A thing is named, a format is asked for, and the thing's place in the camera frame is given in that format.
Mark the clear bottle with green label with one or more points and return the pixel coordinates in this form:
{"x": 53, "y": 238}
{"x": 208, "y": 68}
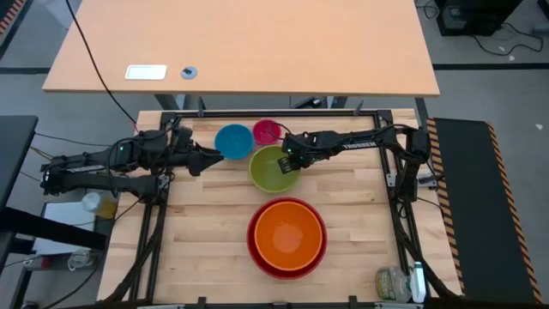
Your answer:
{"x": 391, "y": 284}

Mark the large red bowl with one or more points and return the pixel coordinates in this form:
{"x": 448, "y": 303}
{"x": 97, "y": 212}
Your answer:
{"x": 253, "y": 257}

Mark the black mat with hazard stripes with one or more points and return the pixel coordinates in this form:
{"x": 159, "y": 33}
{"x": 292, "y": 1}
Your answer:
{"x": 480, "y": 206}

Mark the blue bowl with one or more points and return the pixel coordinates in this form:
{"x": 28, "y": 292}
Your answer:
{"x": 233, "y": 142}

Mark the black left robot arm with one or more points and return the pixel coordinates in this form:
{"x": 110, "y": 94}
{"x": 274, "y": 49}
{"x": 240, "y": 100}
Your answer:
{"x": 86, "y": 165}

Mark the white plastic container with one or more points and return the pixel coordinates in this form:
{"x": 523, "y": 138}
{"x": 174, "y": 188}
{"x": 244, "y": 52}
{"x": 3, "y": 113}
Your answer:
{"x": 418, "y": 283}

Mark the small pink bowl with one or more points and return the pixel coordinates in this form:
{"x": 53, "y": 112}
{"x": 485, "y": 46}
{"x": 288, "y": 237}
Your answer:
{"x": 265, "y": 132}

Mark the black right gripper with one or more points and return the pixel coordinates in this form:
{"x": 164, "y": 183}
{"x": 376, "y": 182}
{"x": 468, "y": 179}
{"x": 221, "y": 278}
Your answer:
{"x": 302, "y": 148}

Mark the green bowl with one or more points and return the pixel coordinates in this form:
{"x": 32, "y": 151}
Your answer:
{"x": 268, "y": 173}

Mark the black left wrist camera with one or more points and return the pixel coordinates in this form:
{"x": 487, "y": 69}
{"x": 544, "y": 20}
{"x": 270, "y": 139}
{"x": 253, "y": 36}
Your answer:
{"x": 184, "y": 137}

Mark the black metal table frame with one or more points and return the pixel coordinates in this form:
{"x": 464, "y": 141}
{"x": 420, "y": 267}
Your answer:
{"x": 257, "y": 114}

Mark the light wooden desk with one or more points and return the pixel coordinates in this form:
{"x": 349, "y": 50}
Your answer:
{"x": 257, "y": 43}

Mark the black equipment case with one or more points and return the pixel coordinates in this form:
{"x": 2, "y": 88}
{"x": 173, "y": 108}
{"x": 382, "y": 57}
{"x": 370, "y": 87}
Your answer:
{"x": 476, "y": 17}

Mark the white box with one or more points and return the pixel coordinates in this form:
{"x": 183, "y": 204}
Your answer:
{"x": 60, "y": 214}

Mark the orange bowl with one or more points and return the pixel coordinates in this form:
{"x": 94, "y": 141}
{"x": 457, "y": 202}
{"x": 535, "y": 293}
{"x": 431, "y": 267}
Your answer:
{"x": 288, "y": 236}

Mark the small grey power adapter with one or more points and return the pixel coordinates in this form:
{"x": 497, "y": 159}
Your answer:
{"x": 426, "y": 180}

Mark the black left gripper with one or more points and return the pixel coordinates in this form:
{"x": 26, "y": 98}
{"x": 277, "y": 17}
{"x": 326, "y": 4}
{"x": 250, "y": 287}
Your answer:
{"x": 191, "y": 161}

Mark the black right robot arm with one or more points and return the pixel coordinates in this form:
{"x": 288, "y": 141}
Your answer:
{"x": 364, "y": 143}

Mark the white flat rectangular device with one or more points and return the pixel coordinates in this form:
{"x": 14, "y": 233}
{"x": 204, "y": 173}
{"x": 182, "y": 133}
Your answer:
{"x": 146, "y": 72}

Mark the bottle with yellow liquid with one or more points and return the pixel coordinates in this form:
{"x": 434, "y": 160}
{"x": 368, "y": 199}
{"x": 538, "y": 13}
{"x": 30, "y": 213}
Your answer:
{"x": 99, "y": 204}

